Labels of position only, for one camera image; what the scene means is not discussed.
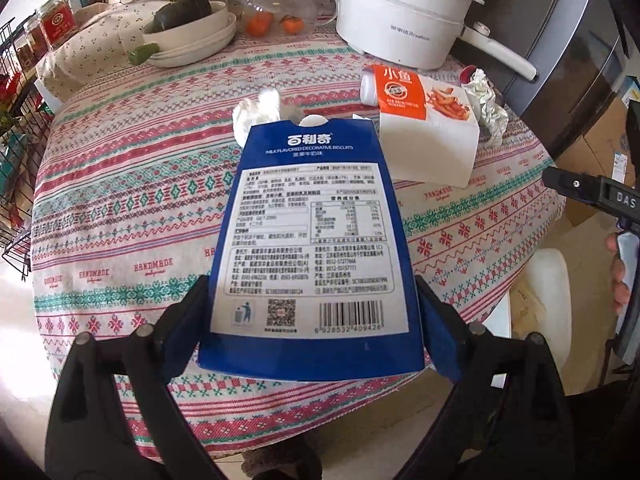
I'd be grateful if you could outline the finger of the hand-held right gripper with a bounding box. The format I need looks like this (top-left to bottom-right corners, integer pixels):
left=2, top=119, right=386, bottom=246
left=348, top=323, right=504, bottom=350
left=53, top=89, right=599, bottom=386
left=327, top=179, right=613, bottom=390
left=542, top=166, right=608, bottom=211

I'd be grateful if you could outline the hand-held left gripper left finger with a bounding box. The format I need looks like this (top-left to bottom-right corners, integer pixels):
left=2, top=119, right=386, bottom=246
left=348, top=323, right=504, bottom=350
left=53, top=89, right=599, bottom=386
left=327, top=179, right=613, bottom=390
left=46, top=275, right=236, bottom=480

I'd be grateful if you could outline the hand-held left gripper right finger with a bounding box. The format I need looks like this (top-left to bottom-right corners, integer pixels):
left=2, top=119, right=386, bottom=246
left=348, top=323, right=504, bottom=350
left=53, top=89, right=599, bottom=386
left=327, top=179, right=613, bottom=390
left=400, top=276, right=571, bottom=480

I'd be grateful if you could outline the blue biscuit box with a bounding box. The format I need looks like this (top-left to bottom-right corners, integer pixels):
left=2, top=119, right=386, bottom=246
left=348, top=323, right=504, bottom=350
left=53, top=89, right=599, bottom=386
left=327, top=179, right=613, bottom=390
left=197, top=116, right=427, bottom=376

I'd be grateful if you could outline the person's right hand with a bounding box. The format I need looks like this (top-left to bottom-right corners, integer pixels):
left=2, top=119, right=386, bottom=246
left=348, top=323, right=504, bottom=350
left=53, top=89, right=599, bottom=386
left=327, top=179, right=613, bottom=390
left=605, top=234, right=628, bottom=317

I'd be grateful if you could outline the large cardboard box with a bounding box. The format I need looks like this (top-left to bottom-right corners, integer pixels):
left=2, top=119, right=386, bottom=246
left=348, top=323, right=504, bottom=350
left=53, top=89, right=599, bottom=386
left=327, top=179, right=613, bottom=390
left=547, top=100, right=636, bottom=226

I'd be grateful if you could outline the blue printed box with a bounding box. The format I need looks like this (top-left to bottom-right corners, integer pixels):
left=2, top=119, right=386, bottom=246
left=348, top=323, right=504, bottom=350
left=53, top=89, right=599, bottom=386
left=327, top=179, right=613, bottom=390
left=617, top=75, right=640, bottom=106

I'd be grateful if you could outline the white orange carton box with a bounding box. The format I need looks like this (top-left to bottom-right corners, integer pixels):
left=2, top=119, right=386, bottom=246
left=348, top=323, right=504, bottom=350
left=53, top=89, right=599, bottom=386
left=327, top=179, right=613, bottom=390
left=377, top=64, right=481, bottom=185

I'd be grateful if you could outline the dark grey refrigerator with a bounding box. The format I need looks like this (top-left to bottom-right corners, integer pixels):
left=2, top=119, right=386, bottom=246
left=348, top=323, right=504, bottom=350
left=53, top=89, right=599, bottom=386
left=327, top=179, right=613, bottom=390
left=450, top=0, right=636, bottom=121

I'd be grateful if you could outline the striped patterned tablecloth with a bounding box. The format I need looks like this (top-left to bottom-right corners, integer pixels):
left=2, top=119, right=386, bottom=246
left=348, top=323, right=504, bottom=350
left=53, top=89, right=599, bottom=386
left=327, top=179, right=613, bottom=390
left=31, top=0, right=568, bottom=453

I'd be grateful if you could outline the small white bottle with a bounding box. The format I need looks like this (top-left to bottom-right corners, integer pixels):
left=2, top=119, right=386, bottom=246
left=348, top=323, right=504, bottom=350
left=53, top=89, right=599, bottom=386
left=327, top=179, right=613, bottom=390
left=361, top=71, right=387, bottom=107

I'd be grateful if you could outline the white electric pot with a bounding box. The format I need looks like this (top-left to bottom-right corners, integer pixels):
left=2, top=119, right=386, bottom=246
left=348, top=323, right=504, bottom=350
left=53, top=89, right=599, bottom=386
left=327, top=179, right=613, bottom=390
left=336, top=0, right=538, bottom=81

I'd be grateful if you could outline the crumpled white tissue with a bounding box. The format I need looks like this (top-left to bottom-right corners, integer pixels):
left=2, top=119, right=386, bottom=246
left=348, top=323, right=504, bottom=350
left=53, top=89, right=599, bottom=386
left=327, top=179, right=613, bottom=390
left=232, top=87, right=282, bottom=147

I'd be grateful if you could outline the white plate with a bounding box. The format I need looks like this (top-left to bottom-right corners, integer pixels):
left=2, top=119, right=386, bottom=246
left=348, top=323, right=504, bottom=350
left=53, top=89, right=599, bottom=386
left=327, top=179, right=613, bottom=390
left=147, top=12, right=237, bottom=58
left=147, top=30, right=236, bottom=67

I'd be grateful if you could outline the small green vegetable piece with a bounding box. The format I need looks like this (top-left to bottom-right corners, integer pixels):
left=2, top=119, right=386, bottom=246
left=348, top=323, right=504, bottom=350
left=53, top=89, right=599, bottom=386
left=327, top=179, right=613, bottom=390
left=127, top=44, right=161, bottom=65

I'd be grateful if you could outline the white floral cloth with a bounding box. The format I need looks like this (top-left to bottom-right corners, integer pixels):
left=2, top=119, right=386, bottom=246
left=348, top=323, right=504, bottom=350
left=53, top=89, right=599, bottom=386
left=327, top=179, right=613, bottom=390
left=37, top=0, right=231, bottom=103

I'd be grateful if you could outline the white deep bowl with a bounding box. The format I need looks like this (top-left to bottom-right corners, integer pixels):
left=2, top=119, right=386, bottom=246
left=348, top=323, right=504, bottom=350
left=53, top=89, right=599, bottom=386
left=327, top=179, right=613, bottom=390
left=141, top=1, right=228, bottom=50

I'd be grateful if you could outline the glass teapot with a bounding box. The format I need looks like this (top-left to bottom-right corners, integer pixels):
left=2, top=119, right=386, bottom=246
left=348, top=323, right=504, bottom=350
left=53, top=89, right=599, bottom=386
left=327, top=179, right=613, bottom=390
left=226, top=0, right=341, bottom=37

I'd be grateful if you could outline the dark green squash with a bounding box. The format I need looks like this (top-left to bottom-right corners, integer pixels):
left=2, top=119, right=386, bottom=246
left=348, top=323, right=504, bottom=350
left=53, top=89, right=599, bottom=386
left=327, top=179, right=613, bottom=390
left=151, top=0, right=213, bottom=34

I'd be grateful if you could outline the red-label jar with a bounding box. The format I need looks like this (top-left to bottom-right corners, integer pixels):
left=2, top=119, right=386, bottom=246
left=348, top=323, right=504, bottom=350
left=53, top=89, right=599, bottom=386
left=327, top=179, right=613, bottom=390
left=15, top=17, right=51, bottom=61
left=37, top=0, right=76, bottom=50

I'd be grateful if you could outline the black wire rack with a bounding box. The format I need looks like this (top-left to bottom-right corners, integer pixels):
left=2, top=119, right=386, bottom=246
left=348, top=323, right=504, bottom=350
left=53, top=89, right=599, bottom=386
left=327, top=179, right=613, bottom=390
left=0, top=17, right=56, bottom=281

